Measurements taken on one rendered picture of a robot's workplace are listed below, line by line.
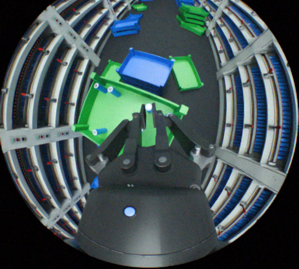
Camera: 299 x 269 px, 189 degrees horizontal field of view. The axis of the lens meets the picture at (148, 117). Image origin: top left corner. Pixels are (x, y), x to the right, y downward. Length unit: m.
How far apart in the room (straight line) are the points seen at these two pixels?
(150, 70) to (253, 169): 0.86
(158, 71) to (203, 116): 0.50
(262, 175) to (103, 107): 0.79
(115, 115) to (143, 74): 0.37
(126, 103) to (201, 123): 0.63
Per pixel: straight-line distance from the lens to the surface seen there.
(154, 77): 0.58
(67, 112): 0.85
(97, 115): 0.35
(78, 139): 0.98
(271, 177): 0.60
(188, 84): 0.80
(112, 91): 0.26
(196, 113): 0.77
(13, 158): 0.70
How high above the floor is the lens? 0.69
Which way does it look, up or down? 86 degrees down
